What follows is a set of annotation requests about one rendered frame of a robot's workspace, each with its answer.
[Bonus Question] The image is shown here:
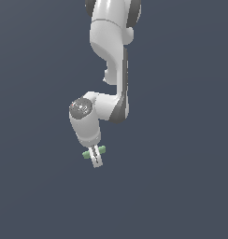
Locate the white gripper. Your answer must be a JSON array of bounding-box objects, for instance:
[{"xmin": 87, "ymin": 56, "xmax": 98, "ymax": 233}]
[{"xmin": 72, "ymin": 124, "xmax": 105, "ymax": 169}]

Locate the small green block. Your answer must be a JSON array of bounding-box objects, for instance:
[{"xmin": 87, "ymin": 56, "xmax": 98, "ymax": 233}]
[{"xmin": 81, "ymin": 145, "xmax": 107, "ymax": 160}]

